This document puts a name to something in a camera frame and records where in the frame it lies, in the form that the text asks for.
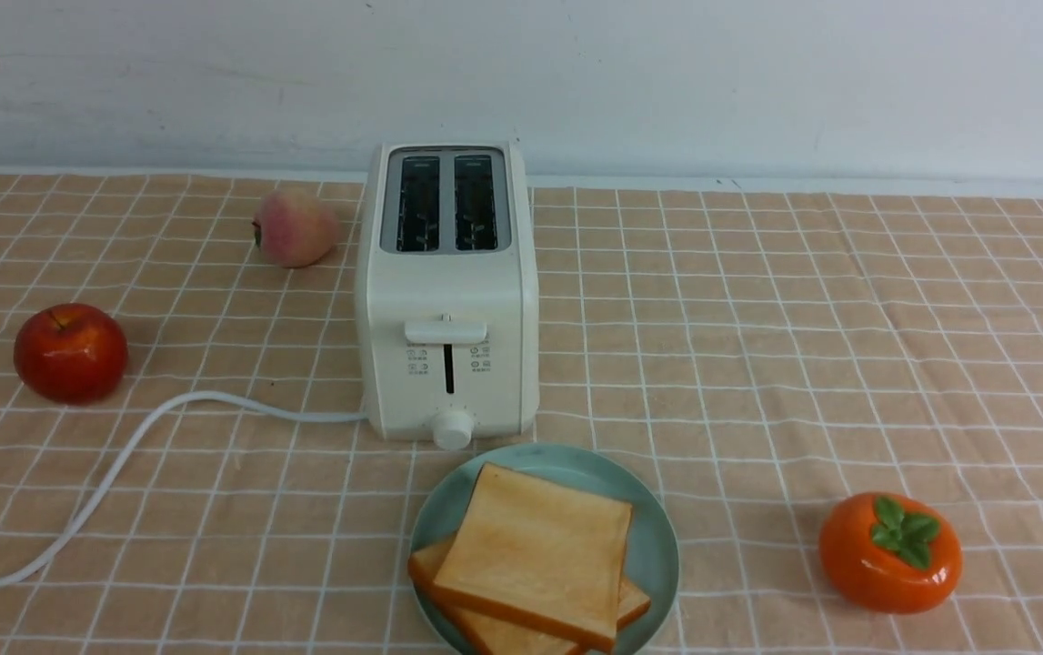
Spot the orange checkered tablecloth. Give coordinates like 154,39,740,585
0,175,1043,654

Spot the red apple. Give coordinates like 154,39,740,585
13,302,129,406

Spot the orange persimmon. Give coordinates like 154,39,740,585
817,492,963,615

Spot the toast slice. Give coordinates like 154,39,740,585
433,463,634,652
407,534,653,654

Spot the white two-slot toaster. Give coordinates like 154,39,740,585
354,144,539,450

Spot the white power cable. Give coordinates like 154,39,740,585
0,391,368,589

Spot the light green plate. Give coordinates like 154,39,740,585
410,443,682,654

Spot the pink peach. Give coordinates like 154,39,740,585
252,189,343,269

